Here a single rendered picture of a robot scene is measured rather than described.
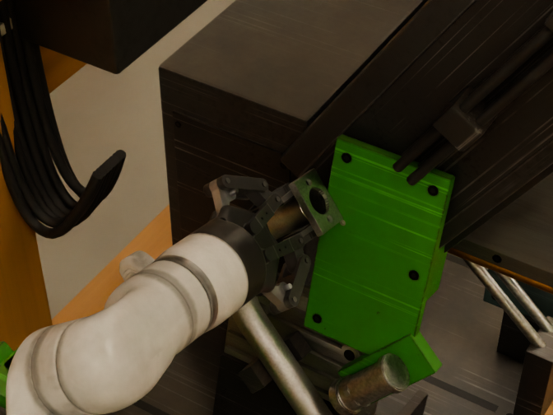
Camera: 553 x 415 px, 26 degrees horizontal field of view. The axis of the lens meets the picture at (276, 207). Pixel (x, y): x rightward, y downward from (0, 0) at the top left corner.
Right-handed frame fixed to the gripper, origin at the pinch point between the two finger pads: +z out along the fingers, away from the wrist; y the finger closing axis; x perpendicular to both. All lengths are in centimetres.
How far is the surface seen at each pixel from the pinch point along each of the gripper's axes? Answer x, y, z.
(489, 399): 5.3, -30.7, 21.9
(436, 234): -10.8, -7.4, 2.9
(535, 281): -10.4, -18.0, 15.5
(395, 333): -1.5, -14.7, 2.9
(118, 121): 149, 26, 150
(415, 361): -2.1, -17.9, 2.7
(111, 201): 141, 8, 124
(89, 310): 43.4, -1.2, 11.7
